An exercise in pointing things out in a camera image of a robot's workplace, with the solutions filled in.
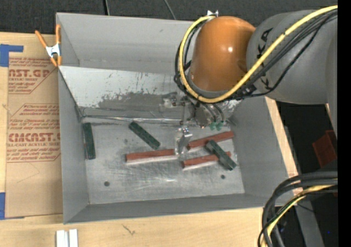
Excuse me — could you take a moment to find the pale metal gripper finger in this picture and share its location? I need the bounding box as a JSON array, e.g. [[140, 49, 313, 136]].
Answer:
[[175, 127, 185, 159], [179, 127, 194, 157]]

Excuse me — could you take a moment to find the red-brown flat block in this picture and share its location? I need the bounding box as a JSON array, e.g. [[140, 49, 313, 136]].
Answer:
[[181, 151, 232, 172], [186, 130, 235, 151], [125, 148, 179, 166]]

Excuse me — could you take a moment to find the dark green flat block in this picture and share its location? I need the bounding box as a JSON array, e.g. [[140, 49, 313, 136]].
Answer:
[[82, 122, 97, 160], [128, 120, 161, 151], [205, 139, 237, 171]]

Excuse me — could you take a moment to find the grey metal bin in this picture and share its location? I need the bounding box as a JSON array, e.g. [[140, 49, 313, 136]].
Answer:
[[55, 12, 296, 225]]

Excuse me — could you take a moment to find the brown cardboard board red print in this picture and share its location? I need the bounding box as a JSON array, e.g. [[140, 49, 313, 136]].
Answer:
[[0, 31, 64, 220]]

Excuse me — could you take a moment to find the black cylinder on white bracket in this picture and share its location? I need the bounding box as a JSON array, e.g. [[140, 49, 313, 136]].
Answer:
[[163, 97, 184, 108]]

